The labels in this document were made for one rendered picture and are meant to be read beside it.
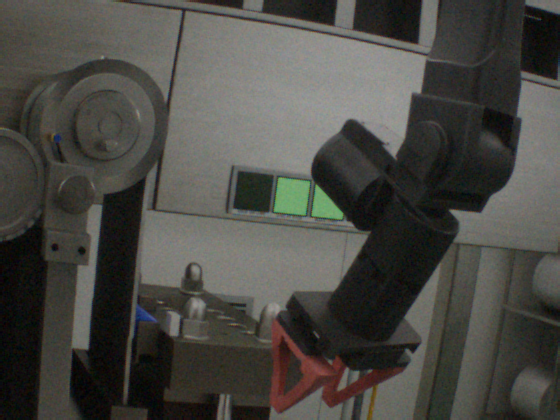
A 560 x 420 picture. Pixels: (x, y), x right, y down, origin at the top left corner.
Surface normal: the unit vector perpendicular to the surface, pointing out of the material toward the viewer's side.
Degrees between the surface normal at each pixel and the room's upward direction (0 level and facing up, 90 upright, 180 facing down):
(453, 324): 90
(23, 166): 90
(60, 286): 90
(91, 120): 90
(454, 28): 82
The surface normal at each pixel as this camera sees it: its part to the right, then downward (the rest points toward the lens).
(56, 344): 0.36, 0.10
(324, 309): 0.44, -0.80
